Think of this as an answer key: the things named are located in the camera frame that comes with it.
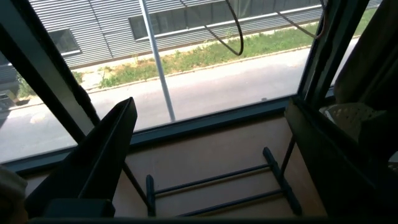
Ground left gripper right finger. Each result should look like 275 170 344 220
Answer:
284 96 398 218

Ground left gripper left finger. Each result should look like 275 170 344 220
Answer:
24 96 138 218

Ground white laundry basket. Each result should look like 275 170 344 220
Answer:
320 102 398 172

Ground black clothes rack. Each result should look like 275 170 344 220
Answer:
15 0 333 218

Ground brown curtain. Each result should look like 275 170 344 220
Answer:
334 0 398 108
0 164 29 224

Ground window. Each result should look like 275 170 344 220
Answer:
0 0 383 175

